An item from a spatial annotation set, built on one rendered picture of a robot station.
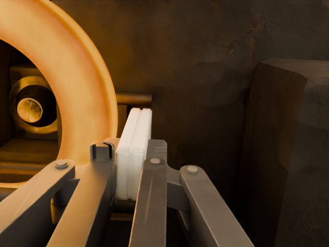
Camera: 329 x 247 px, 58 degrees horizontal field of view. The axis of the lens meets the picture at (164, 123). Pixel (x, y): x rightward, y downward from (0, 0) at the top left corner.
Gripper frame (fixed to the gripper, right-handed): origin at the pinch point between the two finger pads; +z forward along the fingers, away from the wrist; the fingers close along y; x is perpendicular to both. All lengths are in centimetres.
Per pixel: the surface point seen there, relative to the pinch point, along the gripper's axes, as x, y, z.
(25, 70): 1.8, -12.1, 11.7
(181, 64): 3.8, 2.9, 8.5
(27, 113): -1.6, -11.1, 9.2
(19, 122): -3.4, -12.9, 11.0
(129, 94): 1.4, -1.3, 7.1
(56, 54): 5.3, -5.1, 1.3
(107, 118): 1.5, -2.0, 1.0
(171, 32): 6.4, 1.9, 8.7
